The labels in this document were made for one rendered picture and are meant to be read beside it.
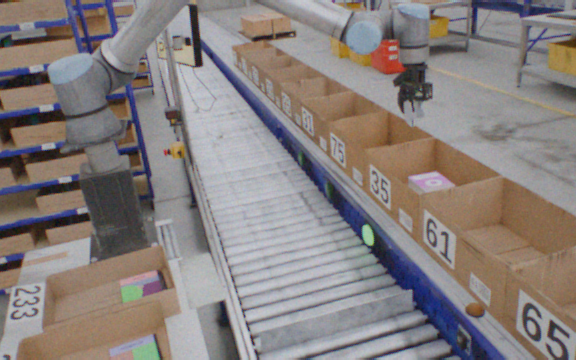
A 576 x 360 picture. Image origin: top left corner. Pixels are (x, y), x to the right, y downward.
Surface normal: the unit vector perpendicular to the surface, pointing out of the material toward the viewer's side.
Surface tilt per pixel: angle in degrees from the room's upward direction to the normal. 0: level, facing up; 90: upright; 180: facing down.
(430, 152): 90
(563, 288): 89
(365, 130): 90
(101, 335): 89
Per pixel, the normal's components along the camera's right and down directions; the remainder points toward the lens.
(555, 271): 0.28, 0.37
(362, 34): -0.22, 0.48
